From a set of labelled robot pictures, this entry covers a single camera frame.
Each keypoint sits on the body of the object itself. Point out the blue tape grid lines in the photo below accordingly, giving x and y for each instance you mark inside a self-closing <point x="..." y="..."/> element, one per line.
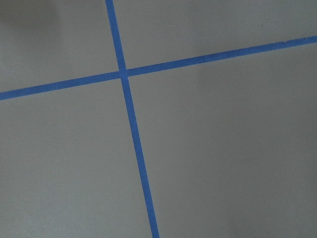
<point x="123" y="74"/>

